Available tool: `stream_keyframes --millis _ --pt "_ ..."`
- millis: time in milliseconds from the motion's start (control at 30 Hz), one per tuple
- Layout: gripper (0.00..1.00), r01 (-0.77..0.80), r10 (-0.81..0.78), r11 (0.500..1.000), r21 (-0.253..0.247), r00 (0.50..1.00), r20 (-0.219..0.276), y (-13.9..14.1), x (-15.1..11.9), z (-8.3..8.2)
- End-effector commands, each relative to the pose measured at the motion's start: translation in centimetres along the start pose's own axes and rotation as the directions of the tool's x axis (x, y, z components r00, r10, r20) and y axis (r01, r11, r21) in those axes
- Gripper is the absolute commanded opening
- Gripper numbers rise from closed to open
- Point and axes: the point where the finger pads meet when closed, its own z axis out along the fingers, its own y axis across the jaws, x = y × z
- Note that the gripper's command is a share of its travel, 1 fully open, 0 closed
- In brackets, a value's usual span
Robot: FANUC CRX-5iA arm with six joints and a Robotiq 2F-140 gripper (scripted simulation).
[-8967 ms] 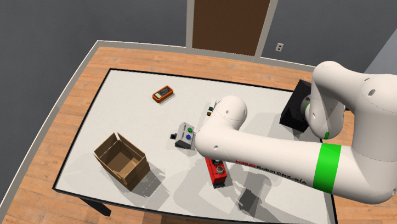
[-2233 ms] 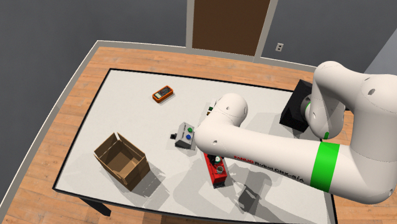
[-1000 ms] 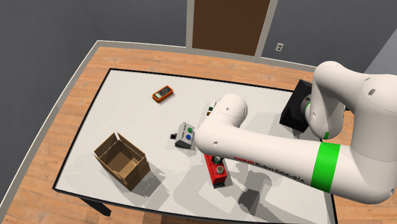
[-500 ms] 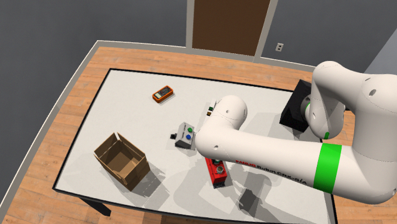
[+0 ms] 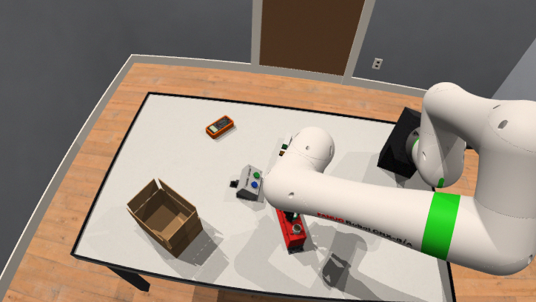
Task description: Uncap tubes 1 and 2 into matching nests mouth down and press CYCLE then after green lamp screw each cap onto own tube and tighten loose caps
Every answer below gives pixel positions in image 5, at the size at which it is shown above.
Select grey button panel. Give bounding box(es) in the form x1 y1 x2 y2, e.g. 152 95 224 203
230 164 263 201

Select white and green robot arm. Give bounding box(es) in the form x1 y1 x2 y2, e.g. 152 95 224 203
263 82 536 276

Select orange pocket multimeter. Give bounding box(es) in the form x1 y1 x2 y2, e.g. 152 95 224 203
206 115 234 139

